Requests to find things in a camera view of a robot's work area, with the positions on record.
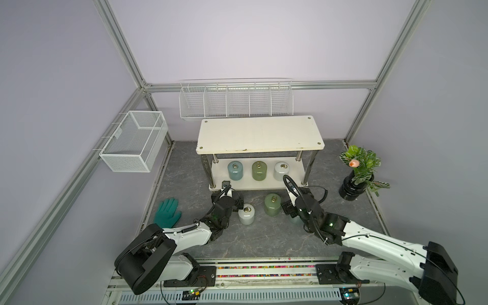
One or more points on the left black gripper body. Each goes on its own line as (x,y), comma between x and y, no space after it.
(237,204)

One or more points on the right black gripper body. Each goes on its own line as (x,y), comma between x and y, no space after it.
(288,206)

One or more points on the large white tea canister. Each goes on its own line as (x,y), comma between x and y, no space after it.
(247,214)

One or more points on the large green tea canister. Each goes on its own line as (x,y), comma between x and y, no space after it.
(272,204)

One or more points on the small blue tea canister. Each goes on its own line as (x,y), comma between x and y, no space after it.
(235,170)

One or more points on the large light blue tea canister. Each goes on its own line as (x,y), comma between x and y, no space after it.
(296,220)

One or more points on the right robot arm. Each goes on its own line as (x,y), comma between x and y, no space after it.
(425,269)

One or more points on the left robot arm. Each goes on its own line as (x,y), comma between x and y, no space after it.
(156,254)

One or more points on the small white tea canister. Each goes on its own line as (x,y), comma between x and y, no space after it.
(281,168)

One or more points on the small green tea canister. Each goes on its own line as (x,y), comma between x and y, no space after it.
(259,170)

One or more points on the white two-tier shelf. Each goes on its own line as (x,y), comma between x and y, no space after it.
(295,140)

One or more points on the green rubber glove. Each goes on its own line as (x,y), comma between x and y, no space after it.
(168,213)

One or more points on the potted plant with pink flower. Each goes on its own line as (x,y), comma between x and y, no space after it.
(363,164)

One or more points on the white mesh basket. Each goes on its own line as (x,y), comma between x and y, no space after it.
(135,143)

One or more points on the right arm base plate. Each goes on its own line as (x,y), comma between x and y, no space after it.
(329,274)

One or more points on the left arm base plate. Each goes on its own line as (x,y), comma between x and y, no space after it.
(204,276)

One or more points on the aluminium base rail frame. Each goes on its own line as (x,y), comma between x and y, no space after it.
(292,273)

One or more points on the white slotted cable duct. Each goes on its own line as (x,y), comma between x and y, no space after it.
(238,296)

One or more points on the white wire divided basket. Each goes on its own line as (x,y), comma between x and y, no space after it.
(236,99)

